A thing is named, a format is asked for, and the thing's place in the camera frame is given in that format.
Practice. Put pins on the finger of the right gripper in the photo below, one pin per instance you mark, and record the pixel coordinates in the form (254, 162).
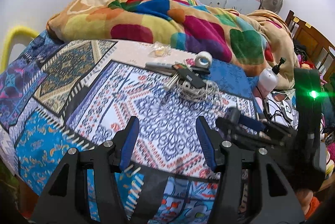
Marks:
(237, 133)
(234, 118)

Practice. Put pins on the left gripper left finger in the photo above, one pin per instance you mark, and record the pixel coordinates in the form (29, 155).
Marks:
(65, 197)

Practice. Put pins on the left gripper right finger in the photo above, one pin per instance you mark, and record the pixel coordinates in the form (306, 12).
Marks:
(270, 198)

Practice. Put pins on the white earphones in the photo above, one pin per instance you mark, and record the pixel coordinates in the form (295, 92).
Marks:
(187, 92)

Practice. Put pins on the white glitter tape roll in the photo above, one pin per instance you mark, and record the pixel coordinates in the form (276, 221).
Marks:
(203, 59)

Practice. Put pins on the clear plastic wrapper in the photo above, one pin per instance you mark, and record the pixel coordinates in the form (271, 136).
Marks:
(159, 49)

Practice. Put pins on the white spray bottle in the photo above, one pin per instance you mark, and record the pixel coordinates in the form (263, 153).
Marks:
(268, 79)

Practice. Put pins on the colourful fleece blanket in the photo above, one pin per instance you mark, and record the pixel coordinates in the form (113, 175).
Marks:
(254, 42)

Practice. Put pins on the patchwork patterned bed sheet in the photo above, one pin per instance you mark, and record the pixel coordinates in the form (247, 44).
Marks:
(58, 95)

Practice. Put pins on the wooden headboard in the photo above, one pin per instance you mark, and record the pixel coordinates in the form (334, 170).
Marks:
(319, 50)

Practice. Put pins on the yellow padded bed rail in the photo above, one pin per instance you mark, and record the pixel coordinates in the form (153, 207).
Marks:
(19, 30)

